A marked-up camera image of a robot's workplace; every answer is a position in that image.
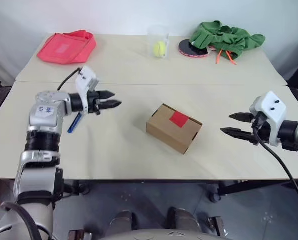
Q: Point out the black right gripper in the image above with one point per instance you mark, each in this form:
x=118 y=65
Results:
x=265 y=133

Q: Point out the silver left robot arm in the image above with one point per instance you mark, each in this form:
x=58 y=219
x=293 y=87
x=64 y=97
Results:
x=46 y=120

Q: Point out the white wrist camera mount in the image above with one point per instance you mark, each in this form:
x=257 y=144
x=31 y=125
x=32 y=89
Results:
x=87 y=77
x=271 y=105

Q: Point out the black red table tennis paddle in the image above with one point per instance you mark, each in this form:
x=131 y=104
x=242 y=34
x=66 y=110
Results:
x=188 y=49

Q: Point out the dark metal foot plate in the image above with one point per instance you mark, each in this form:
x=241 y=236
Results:
x=217 y=226
x=79 y=235

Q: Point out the black table caster wheel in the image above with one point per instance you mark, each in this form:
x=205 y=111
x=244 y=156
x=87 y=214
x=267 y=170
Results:
x=214 y=193
x=83 y=188

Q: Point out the black table frame bar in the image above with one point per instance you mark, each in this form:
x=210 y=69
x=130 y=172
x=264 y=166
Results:
x=251 y=187

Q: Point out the brown cardboard box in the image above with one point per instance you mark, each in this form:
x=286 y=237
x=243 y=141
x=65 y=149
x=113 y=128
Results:
x=168 y=136

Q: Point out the clear plastic cup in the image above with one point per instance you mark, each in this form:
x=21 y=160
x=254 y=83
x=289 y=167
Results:
x=158 y=33

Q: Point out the yellow tennis ball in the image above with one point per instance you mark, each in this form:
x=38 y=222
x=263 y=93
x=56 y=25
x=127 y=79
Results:
x=159 y=49

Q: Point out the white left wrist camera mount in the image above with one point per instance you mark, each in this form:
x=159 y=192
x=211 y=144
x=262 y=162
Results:
x=87 y=77

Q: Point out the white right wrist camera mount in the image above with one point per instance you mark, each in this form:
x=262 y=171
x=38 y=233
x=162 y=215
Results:
x=271 y=105

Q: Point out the green crumpled cloth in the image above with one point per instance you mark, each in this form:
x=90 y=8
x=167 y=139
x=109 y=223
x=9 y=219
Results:
x=226 y=40

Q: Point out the blue pen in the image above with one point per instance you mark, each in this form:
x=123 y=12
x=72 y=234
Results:
x=73 y=125

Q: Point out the red fabric bag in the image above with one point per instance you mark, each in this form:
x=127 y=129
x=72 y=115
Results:
x=63 y=50

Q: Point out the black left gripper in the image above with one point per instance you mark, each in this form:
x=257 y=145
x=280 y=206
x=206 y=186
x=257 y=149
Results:
x=92 y=100

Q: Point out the red tape patch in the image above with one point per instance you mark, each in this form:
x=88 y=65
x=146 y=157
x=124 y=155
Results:
x=178 y=119

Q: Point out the dark rounded shape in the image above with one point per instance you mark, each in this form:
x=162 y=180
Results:
x=121 y=221
x=183 y=220

